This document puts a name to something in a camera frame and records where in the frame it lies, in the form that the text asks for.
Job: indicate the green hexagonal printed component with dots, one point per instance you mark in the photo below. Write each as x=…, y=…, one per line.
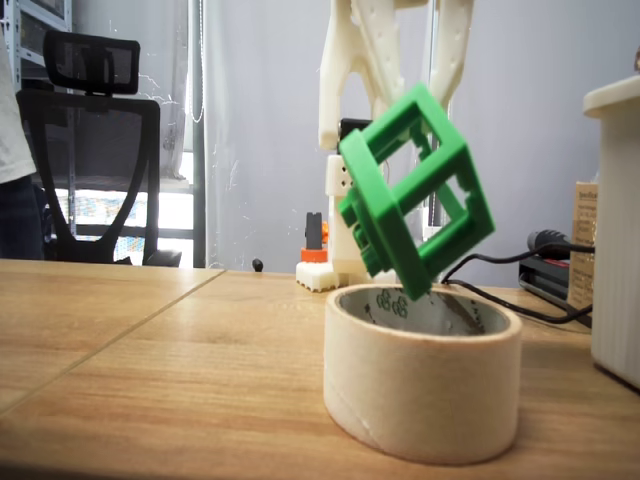
x=380, y=200

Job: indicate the orange black table clamp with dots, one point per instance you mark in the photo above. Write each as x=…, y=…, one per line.
x=314, y=235

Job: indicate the small black knob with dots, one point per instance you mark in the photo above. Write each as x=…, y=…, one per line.
x=258, y=265

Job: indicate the black mesh office chair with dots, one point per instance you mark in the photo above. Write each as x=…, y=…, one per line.
x=145, y=130

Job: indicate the brown cardboard box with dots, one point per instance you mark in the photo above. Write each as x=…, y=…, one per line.
x=582, y=240

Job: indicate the black power supply box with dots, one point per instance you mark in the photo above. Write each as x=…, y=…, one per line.
x=545, y=280

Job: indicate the white ribbed container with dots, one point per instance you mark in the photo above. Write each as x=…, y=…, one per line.
x=620, y=250

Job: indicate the grey metal shelf rack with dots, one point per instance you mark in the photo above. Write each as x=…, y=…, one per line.
x=30, y=30

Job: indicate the beige masking tape roll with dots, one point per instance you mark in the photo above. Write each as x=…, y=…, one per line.
x=420, y=390

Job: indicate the person's body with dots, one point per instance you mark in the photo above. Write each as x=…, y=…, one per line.
x=12, y=125

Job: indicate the grey metal window post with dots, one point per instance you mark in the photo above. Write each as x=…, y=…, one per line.
x=198, y=150
x=437, y=165

